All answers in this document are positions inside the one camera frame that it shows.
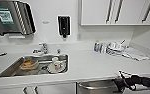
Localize small wall label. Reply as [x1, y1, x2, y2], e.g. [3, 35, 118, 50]
[42, 20, 51, 25]

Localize white wall outlet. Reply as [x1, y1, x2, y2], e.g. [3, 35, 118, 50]
[76, 32, 82, 41]

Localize stainless steel dishwasher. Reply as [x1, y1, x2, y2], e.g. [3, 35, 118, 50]
[76, 79, 125, 94]

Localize stainless steel sink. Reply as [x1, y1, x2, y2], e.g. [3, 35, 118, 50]
[0, 53, 70, 79]

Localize chrome sink faucet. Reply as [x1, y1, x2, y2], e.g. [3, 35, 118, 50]
[32, 42, 50, 56]

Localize steel paper towel dispenser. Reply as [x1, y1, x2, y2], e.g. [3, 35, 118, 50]
[0, 0, 37, 37]

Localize small chrome sink pump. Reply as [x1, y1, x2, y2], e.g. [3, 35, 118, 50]
[55, 46, 62, 55]

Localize black wall soap dispenser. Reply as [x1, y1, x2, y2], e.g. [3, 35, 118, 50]
[57, 15, 72, 40]

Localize white folded cloth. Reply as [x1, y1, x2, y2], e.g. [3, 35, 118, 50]
[122, 48, 150, 62]

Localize orange brown bowl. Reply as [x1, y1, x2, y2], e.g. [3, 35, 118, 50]
[19, 58, 37, 71]

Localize white cup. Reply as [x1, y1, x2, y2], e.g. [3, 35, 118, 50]
[47, 56, 67, 74]

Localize small dish soap bottle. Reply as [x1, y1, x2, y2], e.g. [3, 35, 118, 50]
[93, 40, 102, 54]

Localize white wall cabinet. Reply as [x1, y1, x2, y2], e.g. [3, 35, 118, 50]
[79, 0, 150, 27]

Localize white base cabinet two doors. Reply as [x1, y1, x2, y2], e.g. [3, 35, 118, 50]
[22, 83, 78, 94]

